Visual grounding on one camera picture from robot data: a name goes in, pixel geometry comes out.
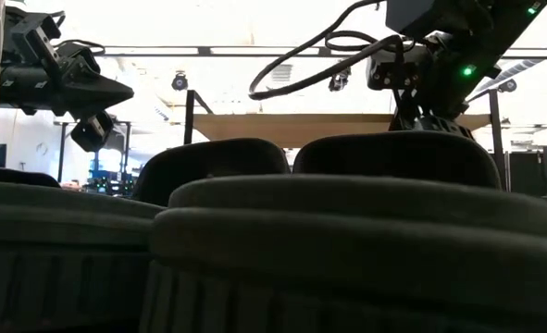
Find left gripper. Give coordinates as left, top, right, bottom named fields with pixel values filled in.
left=0, top=12, right=135, bottom=154

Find black rubber slide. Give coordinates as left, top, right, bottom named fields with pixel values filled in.
left=0, top=167, right=62, bottom=189

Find dark green rubber slide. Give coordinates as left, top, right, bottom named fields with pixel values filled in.
left=0, top=137, right=292, bottom=333
left=138, top=130, right=547, bottom=333

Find equipment rack with lights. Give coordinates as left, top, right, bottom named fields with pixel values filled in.
left=83, top=156, right=133, bottom=196

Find black partition panels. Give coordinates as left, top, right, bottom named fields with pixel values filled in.
left=506, top=150, right=547, bottom=198

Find overhead light bar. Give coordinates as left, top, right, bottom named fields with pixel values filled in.
left=92, top=44, right=547, bottom=60

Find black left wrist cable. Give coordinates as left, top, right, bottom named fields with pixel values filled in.
left=52, top=38, right=106, bottom=55

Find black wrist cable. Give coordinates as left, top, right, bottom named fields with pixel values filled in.
left=248, top=0, right=416, bottom=102
left=52, top=38, right=106, bottom=55

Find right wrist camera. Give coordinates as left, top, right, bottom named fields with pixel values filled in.
left=365, top=43, right=436, bottom=93

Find black rack frame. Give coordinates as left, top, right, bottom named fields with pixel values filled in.
left=55, top=119, right=133, bottom=185

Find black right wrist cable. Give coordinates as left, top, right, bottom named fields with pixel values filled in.
left=248, top=0, right=416, bottom=102

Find black frame wooden shelf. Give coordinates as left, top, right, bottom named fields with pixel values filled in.
left=183, top=89, right=509, bottom=191

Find silver ceiling duct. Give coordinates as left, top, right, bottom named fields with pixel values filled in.
left=268, top=63, right=295, bottom=85

